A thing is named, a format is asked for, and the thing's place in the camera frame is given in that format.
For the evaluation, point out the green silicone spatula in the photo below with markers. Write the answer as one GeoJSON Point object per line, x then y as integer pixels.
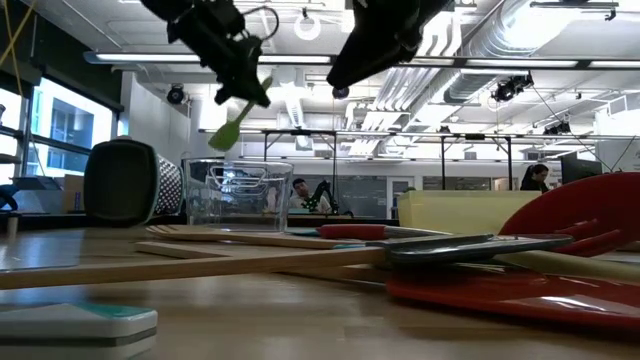
{"type": "Point", "coordinates": [225, 136]}

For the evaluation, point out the black computer monitor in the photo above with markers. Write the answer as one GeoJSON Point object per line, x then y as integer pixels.
{"type": "Point", "coordinates": [580, 170]}

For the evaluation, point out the black metal rack frame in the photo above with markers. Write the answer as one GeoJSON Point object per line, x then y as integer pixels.
{"type": "Point", "coordinates": [442, 165]}

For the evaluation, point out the light blue silicone spatula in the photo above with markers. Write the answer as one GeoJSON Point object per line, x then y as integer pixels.
{"type": "Point", "coordinates": [302, 232]}

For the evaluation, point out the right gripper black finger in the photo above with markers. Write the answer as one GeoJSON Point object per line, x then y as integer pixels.
{"type": "Point", "coordinates": [352, 57]}
{"type": "Point", "coordinates": [387, 55]}

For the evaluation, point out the silver ventilation duct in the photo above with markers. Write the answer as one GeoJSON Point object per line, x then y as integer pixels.
{"type": "Point", "coordinates": [500, 30]}

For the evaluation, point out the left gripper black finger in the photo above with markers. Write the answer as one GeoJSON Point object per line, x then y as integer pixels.
{"type": "Point", "coordinates": [225, 92]}
{"type": "Point", "coordinates": [252, 90]}

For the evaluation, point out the yellow translucent plastic bin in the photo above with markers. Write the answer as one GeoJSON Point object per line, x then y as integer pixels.
{"type": "Point", "coordinates": [450, 212]}

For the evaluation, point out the red slotted spoon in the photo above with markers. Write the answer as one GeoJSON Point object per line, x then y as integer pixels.
{"type": "Point", "coordinates": [575, 205]}

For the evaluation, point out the background black robot arm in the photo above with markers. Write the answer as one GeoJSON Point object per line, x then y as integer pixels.
{"type": "Point", "coordinates": [327, 192]}

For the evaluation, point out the black ceiling spotlight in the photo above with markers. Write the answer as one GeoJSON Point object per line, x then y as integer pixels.
{"type": "Point", "coordinates": [341, 93]}
{"type": "Point", "coordinates": [510, 87]}
{"type": "Point", "coordinates": [175, 94]}

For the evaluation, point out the brown cardboard box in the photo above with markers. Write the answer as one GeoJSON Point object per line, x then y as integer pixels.
{"type": "Point", "coordinates": [74, 192]}

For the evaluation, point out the black aluminium table frame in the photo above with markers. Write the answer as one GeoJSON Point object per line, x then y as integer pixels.
{"type": "Point", "coordinates": [60, 222]}

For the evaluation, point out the large office window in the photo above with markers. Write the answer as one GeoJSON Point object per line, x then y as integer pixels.
{"type": "Point", "coordinates": [70, 125]}

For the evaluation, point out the clear plastic bin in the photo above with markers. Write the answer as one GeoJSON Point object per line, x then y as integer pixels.
{"type": "Point", "coordinates": [237, 210]}

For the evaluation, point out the wooden spork with sticker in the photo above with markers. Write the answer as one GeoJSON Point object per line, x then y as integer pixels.
{"type": "Point", "coordinates": [225, 235]}

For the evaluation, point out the person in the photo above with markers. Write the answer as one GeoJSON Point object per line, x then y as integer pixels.
{"type": "Point", "coordinates": [300, 192]}
{"type": "Point", "coordinates": [535, 177]}

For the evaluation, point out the long LED light bar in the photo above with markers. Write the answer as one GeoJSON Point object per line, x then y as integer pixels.
{"type": "Point", "coordinates": [150, 57]}

